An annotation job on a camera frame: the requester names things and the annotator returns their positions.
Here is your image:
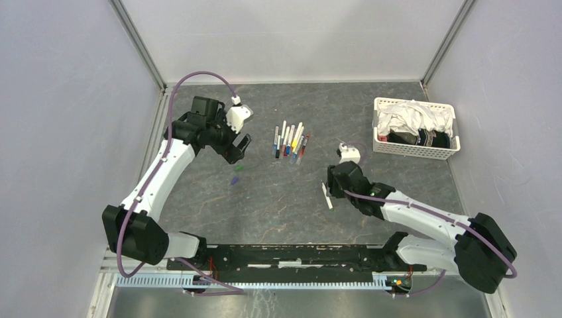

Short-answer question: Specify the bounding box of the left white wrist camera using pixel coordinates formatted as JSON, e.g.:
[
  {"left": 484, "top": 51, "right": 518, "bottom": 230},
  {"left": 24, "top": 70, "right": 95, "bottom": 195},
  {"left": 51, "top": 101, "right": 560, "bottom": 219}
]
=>
[{"left": 226, "top": 96, "right": 254, "bottom": 134}]

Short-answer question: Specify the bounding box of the white marker upper left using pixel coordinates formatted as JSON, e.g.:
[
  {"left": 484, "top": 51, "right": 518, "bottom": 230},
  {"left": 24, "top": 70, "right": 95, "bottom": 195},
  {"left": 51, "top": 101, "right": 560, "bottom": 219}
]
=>
[{"left": 279, "top": 120, "right": 287, "bottom": 147}]

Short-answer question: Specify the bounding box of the white marker pale yellow cap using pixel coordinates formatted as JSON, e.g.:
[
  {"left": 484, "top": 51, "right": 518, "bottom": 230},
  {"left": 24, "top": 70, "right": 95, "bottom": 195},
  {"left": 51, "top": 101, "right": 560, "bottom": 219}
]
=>
[{"left": 294, "top": 126, "right": 305, "bottom": 153}]

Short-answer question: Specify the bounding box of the white marker brown cap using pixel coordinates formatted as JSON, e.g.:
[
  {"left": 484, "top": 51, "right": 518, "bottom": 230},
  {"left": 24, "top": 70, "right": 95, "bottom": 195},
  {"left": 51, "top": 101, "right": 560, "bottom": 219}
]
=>
[{"left": 280, "top": 126, "right": 291, "bottom": 156}]

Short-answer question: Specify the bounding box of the white cloth in basket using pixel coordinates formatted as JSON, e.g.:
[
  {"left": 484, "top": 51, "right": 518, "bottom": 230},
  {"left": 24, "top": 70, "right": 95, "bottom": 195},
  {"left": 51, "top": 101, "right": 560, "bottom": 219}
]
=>
[{"left": 377, "top": 100, "right": 455, "bottom": 136}]

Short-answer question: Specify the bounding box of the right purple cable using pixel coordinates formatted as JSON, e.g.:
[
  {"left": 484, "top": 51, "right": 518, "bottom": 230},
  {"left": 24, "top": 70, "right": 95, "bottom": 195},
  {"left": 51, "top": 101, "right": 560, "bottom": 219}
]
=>
[{"left": 340, "top": 141, "right": 518, "bottom": 297}]

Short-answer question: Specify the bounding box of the dark cloth in basket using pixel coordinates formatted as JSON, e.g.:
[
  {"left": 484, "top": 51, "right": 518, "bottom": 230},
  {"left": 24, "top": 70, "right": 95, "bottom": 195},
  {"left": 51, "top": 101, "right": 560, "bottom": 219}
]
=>
[{"left": 386, "top": 129, "right": 451, "bottom": 148}]

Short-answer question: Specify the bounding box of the white marker blue cap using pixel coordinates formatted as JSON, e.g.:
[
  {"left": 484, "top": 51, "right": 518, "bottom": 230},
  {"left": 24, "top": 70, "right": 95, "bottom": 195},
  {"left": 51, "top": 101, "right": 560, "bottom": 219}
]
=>
[{"left": 286, "top": 125, "right": 296, "bottom": 156}]

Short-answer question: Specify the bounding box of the white plastic basket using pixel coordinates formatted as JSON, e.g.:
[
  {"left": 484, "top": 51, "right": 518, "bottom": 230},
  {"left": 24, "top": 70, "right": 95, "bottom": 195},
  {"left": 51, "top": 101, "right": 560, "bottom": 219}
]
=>
[{"left": 372, "top": 97, "right": 461, "bottom": 160}]

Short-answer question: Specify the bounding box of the red pen orange cap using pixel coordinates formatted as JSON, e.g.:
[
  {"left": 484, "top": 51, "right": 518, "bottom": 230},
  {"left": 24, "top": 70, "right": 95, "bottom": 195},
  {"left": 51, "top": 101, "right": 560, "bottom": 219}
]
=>
[{"left": 296, "top": 134, "right": 309, "bottom": 165}]

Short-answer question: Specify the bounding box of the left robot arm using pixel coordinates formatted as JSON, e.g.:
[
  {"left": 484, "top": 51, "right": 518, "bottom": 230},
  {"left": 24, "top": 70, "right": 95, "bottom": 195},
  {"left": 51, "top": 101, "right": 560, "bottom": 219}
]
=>
[{"left": 102, "top": 96, "right": 253, "bottom": 270}]

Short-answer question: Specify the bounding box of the white cable comb strip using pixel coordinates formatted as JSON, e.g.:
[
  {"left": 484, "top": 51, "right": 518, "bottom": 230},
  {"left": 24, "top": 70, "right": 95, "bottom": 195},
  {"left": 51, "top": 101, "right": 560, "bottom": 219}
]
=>
[{"left": 115, "top": 274, "right": 391, "bottom": 291}]

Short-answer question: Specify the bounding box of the white marker green cap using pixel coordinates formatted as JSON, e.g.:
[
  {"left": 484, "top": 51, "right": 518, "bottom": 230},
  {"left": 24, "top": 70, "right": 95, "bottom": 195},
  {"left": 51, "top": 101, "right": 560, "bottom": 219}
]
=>
[{"left": 320, "top": 182, "right": 333, "bottom": 211}]

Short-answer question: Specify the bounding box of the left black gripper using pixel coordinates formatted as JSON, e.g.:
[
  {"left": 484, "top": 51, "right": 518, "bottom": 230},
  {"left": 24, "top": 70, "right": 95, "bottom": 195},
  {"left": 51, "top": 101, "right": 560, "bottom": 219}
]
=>
[{"left": 206, "top": 109, "right": 252, "bottom": 164}]

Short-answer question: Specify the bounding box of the white pen blue cap barcode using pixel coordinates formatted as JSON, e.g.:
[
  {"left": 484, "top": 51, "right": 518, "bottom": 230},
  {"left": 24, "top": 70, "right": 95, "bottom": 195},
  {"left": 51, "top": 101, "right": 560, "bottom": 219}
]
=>
[{"left": 290, "top": 135, "right": 305, "bottom": 164}]

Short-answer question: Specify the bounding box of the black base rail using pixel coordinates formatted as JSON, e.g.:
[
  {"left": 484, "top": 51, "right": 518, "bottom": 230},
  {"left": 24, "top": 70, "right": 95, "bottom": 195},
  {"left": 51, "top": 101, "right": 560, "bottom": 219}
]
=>
[{"left": 189, "top": 244, "right": 427, "bottom": 283}]

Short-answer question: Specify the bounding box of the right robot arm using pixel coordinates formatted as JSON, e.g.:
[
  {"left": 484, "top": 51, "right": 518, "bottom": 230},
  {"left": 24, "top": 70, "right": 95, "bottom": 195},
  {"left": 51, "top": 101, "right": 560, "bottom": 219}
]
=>
[{"left": 326, "top": 162, "right": 518, "bottom": 293}]

